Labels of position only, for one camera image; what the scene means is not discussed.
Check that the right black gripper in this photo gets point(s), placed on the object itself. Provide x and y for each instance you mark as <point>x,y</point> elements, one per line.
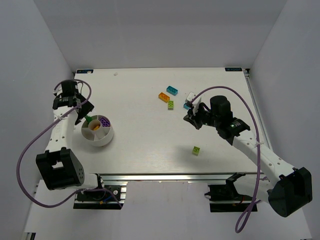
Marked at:
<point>194,119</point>

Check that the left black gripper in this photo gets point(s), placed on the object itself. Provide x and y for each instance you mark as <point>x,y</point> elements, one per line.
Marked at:
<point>83,110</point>

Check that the dark green lego stud piece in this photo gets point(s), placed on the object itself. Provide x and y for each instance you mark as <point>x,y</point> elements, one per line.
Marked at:
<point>88,119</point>

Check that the small blue lego brick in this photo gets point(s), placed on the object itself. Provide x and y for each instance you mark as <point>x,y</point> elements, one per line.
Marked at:
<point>186,106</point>

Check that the lime long lego brick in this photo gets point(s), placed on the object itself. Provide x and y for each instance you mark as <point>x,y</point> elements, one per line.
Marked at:
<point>170,105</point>

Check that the purple lego brick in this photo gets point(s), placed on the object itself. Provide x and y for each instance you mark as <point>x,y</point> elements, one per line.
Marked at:
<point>104,121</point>

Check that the orange long lego brick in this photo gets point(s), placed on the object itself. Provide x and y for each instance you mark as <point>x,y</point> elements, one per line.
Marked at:
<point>165,98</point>

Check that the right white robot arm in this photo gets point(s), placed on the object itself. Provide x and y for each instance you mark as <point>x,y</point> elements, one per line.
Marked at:
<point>286,188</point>

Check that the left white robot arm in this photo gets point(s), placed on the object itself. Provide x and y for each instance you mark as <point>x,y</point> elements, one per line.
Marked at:
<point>58,165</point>

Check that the white divided round container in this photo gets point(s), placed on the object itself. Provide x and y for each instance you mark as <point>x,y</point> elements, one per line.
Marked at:
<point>97,138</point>

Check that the blue long lego brick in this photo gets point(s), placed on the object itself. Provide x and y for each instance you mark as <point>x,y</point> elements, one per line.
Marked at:
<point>173,91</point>

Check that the left blue corner label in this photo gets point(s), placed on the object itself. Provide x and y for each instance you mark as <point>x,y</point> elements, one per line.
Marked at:
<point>84,71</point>

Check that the blue corner label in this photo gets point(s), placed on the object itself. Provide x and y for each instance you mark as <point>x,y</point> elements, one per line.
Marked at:
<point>233,69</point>
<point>84,71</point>

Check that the right blue corner label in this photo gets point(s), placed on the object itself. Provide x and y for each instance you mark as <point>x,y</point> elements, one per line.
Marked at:
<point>233,69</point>

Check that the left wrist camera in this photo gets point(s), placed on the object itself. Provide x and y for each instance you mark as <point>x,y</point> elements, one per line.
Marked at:
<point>57,91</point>

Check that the aluminium front rail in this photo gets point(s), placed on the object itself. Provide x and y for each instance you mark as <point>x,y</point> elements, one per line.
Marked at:
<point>118,179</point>

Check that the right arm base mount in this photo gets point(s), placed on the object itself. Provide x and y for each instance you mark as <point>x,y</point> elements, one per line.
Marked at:
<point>222,194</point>

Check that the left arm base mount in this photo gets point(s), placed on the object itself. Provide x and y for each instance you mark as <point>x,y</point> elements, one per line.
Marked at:
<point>101,200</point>

